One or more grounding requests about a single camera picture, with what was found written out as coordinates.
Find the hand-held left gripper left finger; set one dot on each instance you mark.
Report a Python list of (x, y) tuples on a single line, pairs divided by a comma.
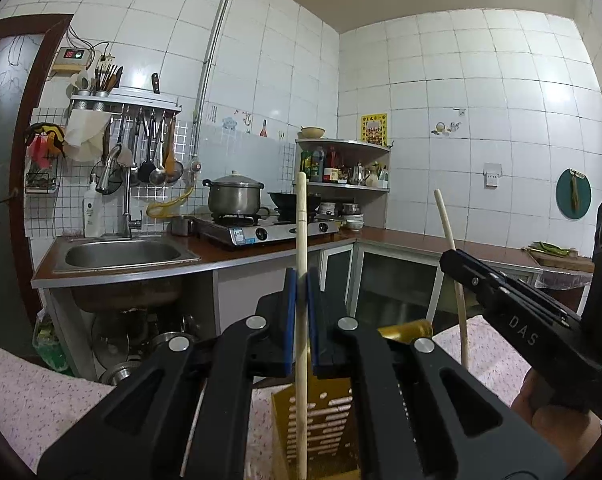
[(291, 310)]

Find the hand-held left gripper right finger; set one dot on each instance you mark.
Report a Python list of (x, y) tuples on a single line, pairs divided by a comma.
[(313, 315)]

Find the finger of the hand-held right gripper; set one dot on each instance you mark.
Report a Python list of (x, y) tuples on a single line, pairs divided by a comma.
[(511, 295)]

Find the wooden chopstick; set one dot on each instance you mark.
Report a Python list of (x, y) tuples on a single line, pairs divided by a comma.
[(445, 220), (301, 240)]

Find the yellow perforated utensil holder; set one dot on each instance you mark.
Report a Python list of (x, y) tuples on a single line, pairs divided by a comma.
[(328, 425)]

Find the row of hanging cooking utensils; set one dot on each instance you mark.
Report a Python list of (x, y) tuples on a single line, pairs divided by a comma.
[(156, 160)]

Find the person's right hand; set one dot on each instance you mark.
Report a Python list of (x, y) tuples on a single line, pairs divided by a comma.
[(556, 430)]

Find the clear plastic bag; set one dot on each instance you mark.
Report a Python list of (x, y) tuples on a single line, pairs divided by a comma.
[(563, 280)]

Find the wooden cutting board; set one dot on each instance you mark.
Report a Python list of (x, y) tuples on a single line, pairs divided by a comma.
[(566, 262)]

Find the green vegetables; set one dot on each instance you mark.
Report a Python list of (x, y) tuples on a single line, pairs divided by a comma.
[(551, 248)]

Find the steel gas stove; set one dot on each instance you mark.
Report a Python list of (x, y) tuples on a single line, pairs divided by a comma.
[(261, 234)]

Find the round green cutting board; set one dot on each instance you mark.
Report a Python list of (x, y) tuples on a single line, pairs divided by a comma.
[(563, 195)]

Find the stack of small bowls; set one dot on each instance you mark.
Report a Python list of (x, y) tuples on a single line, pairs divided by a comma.
[(348, 215)]

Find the black wok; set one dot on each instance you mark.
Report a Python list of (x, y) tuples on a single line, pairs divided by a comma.
[(285, 200)]

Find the steel pot with lid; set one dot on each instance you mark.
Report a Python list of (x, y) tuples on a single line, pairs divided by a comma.
[(233, 197)]

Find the small steel cup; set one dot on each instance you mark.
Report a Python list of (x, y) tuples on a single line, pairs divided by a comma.
[(182, 226)]

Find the green bottle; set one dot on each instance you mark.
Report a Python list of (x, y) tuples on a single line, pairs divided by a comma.
[(306, 166)]

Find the red label sauce bottle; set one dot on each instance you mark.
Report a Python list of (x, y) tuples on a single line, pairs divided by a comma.
[(337, 170)]

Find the steel teapot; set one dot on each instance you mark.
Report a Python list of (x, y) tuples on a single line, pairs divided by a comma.
[(358, 175)]

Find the dark sauce bottle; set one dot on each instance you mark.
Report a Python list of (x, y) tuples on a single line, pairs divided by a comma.
[(318, 165)]

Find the steel pots under sink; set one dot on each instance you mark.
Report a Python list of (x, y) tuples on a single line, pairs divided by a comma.
[(131, 340)]

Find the beige bowl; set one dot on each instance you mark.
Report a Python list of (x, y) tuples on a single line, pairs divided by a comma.
[(312, 132)]

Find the steel kitchen sink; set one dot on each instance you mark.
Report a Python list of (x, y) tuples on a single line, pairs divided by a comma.
[(121, 254)]

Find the steel faucet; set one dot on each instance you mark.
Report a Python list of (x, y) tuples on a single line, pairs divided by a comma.
[(127, 205)]

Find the white soap bottle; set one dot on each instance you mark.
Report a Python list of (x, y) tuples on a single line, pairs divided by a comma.
[(93, 212)]

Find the white hanging cloth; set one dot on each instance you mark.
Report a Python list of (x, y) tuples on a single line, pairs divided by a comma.
[(83, 132)]

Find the pink floral tablecloth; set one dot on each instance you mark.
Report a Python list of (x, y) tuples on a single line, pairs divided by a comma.
[(31, 400)]

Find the bundle of dark chopsticks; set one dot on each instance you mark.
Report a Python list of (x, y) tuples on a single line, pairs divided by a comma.
[(107, 77)]

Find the red and yellow hanging cloths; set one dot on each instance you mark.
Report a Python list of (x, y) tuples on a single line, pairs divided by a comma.
[(43, 145)]

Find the steel cup with spoons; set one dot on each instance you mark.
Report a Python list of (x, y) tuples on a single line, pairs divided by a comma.
[(82, 85)]

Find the brown wooden door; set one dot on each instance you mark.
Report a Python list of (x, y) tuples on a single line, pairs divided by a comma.
[(6, 120)]

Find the white wall socket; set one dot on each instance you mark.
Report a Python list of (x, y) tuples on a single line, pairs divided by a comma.
[(492, 176)]

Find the corner wall shelf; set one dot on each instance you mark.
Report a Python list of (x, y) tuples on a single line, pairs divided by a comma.
[(353, 144)]

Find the yellow wall poster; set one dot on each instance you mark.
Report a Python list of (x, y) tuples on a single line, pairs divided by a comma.
[(373, 130)]

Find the steel wall utensil rack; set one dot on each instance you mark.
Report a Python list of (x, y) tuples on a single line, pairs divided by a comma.
[(126, 100)]

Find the grey wall pipe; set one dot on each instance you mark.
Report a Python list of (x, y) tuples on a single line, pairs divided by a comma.
[(212, 50)]

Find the wall temperature controller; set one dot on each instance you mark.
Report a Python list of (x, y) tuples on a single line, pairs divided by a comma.
[(71, 57)]

